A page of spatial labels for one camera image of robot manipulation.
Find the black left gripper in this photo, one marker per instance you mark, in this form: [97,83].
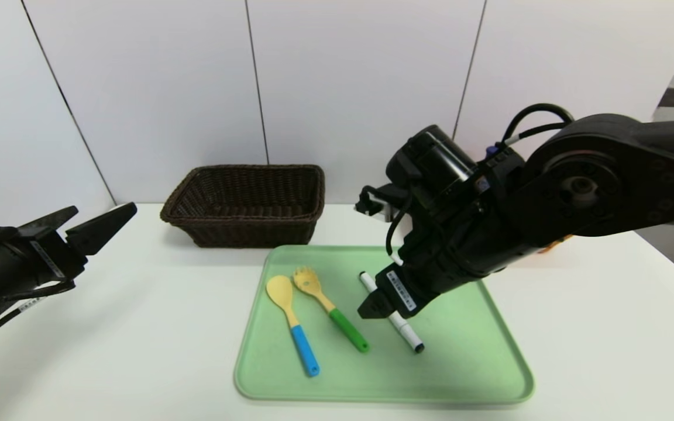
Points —
[50,258]

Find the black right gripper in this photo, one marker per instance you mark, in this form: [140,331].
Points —
[400,290]

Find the white marker pen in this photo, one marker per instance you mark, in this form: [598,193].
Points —
[410,338]

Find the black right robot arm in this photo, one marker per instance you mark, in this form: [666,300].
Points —
[606,175]

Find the dark brown wicker basket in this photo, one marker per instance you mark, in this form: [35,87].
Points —
[243,234]

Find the light green plastic tray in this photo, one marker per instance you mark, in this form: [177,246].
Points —
[384,374]

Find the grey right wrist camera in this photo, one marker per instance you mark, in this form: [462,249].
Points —
[375,204]

